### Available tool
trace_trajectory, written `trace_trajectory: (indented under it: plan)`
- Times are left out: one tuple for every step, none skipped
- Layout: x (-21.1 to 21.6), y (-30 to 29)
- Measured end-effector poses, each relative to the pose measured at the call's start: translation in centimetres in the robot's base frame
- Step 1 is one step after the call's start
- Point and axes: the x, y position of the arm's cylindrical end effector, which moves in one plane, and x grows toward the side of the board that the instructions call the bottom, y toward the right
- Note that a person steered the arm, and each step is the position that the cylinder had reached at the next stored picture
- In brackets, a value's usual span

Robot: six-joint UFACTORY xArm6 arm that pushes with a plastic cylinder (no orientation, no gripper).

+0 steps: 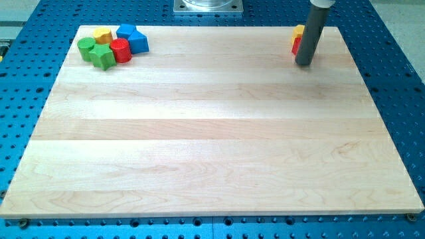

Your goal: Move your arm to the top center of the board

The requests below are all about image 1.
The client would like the green star block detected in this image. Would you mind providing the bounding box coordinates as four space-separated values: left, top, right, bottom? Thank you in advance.
89 44 117 70

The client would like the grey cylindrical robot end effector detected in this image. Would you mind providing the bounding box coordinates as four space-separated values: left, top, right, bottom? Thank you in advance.
295 3 329 66

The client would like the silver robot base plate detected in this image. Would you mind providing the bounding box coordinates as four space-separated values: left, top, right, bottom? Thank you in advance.
173 0 244 13

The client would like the green cylinder block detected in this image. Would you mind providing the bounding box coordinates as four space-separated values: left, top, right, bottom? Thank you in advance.
77 37 96 62

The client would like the blue triangular prism block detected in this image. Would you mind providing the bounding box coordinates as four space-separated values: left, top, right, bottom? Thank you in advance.
127 31 149 54

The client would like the blue cube block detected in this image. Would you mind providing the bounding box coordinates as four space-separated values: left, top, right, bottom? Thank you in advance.
116 23 136 39

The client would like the red cylinder block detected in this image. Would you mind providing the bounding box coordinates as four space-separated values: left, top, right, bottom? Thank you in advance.
110 38 132 63

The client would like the yellow cylinder block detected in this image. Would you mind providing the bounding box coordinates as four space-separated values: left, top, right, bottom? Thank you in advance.
93 27 113 44

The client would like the light wooden board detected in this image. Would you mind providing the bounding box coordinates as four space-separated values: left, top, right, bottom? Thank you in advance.
1 26 424 218

